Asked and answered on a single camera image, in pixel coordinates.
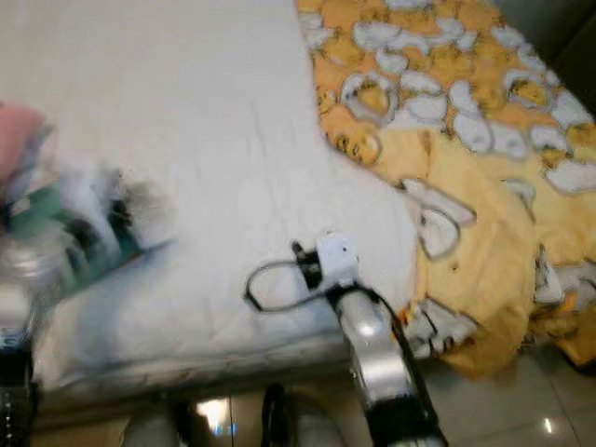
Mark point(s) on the thick teal paperback book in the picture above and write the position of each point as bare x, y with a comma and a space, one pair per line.
56, 219

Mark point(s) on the pink embroidered pillow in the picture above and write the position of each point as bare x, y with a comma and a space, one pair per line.
14, 149

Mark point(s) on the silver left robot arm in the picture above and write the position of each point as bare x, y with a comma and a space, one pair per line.
14, 317

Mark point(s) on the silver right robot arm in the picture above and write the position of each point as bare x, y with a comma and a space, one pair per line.
368, 345

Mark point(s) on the white quilted mattress pad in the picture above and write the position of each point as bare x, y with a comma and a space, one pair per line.
196, 112

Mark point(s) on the grey quilted mattress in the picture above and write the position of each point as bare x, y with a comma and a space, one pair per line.
196, 377

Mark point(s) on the yellow cartoon print duvet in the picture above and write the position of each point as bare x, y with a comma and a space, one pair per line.
494, 214

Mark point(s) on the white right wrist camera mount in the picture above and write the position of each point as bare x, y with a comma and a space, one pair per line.
335, 256

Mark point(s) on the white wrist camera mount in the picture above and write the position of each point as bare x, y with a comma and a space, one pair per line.
98, 200
335, 256

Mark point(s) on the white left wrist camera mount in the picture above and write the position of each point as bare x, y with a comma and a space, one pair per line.
98, 200

